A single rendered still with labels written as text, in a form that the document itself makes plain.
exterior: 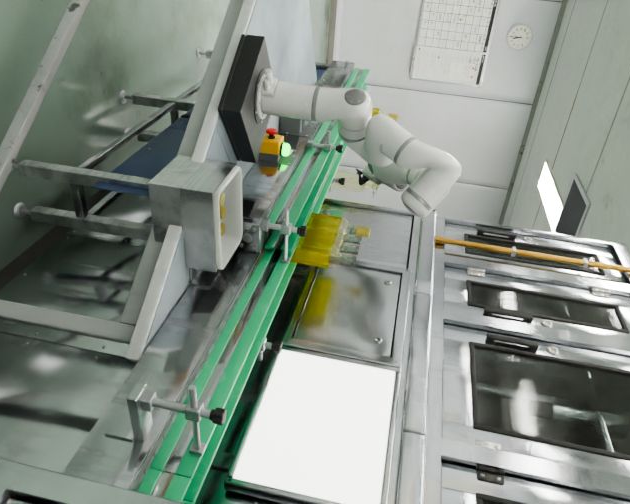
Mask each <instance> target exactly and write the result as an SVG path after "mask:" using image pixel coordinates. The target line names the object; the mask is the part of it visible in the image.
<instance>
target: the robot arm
mask: <svg viewBox="0 0 630 504"><path fill-rule="evenodd" d="M256 105H257V114H258V117H259V119H264V118H265V117H266V115H267V114H268V115H275V116H281V117H288V118H295V119H301V120H308V121H316V122H328V121H331V120H336V119H338V133H339V136H340V138H341V140H342V141H343V142H344V143H345V144H346V145H347V146H348V147H350V148H351V149H352V150H353V151H354V152H355V153H357V154H358V155H359V156H360V157H361V158H362V159H364V160H365V161H366V162H367V163H368V165H367V166H366V167H365V169H364V170H363V171H362V172H361V171H360V170H359V169H357V168H356V169H355V170H356V171H357V174H358V175H359V178H358V180H359V185H361V186H362V185H363V184H365V183H366V182H368V181H371V182H373V183H376V184H377V185H378V186H379V185H380V184H383V185H384V184H385V185H386V186H388V187H390V188H392V189H393V190H395V191H404V190H405V191H404V192H403V193H402V196H401V199H402V202H403V204H404V206H405V208H406V209H407V210H408V211H409V212H410V213H412V214H413V215H415V216H417V217H420V218H424V217H426V216H428V215H429V214H430V213H431V212H432V211H433V210H434V209H435V207H436V206H437V205H438V204H439V203H440V202H441V201H442V200H443V199H444V198H445V197H446V195H447V194H448V193H449V191H450V189H451V187H452V186H453V184H454V183H455V182H456V181H457V179H458V178H459V176H460V174H461V170H462V168H461V165H460V163H459V162H458V161H457V160H456V159H455V158H454V157H453V156H452V155H450V154H449V153H447V152H446V151H444V150H442V149H440V148H437V147H435V146H432V145H429V144H426V143H423V142H421V141H420V140H418V139H417V138H416V137H414V136H413V135H412V134H411V133H409V132H408V131H407V130H405V129H404V128H403V127H402V126H401V125H399V124H398V123H397V122H396V121H394V120H393V119H392V118H390V117H389V116H387V115H384V114H377V115H374V116H373V117H372V100H371V98H370V96H369V94H368V93H367V92H366V91H365V90H363V89H360V88H328V87H320V86H312V85H305V84H298V83H291V82H284V81H278V79H277V78H274V77H273V76H272V70H271V69H266V70H265V73H264V74H263V75H262V77H261V79H260V82H259V86H258V91H257V104H256Z"/></svg>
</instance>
